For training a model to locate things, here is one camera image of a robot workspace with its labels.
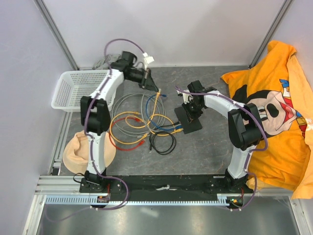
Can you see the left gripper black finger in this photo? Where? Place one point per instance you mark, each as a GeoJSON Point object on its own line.
{"type": "Point", "coordinates": [146, 81]}
{"type": "Point", "coordinates": [152, 86]}

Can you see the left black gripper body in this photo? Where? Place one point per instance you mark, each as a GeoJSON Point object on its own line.
{"type": "Point", "coordinates": [136, 76]}

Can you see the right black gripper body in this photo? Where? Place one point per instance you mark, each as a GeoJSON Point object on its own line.
{"type": "Point", "coordinates": [193, 111]}

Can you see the black network switch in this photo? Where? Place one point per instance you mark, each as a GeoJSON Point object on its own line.
{"type": "Point", "coordinates": [188, 126]}

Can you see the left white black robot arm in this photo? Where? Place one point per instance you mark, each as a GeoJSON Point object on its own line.
{"type": "Point", "coordinates": [96, 119]}

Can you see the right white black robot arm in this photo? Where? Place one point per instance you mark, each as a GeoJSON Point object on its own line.
{"type": "Point", "coordinates": [245, 128]}

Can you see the grey crumpled cloth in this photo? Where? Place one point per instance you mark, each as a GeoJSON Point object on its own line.
{"type": "Point", "coordinates": [103, 63]}

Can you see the white perforated plastic basket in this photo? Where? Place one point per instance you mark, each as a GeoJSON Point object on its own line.
{"type": "Point", "coordinates": [73, 85]}

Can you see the orange cartoon print shirt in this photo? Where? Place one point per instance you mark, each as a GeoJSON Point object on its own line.
{"type": "Point", "coordinates": [278, 87]}

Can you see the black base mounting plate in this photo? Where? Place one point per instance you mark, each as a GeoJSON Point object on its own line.
{"type": "Point", "coordinates": [169, 187]}

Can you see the beige bucket hat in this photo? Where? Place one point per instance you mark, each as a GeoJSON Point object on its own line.
{"type": "Point", "coordinates": [76, 153]}

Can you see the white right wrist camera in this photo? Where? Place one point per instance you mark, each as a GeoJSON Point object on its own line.
{"type": "Point", "coordinates": [186, 96]}

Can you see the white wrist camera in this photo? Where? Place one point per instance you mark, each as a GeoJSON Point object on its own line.
{"type": "Point", "coordinates": [147, 60]}
{"type": "Point", "coordinates": [186, 96]}

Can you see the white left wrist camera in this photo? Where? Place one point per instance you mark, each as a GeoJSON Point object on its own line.
{"type": "Point", "coordinates": [147, 60]}

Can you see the right aluminium frame post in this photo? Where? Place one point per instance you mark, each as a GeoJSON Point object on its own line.
{"type": "Point", "coordinates": [271, 31]}

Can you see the aluminium frame post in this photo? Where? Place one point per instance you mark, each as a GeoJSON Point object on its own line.
{"type": "Point", "coordinates": [271, 31]}
{"type": "Point", "coordinates": [56, 33]}

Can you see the left aluminium frame post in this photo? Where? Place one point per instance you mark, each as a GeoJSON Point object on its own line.
{"type": "Point", "coordinates": [56, 33]}

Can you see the grey slotted cable duct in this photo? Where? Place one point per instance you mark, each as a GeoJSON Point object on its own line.
{"type": "Point", "coordinates": [95, 200]}

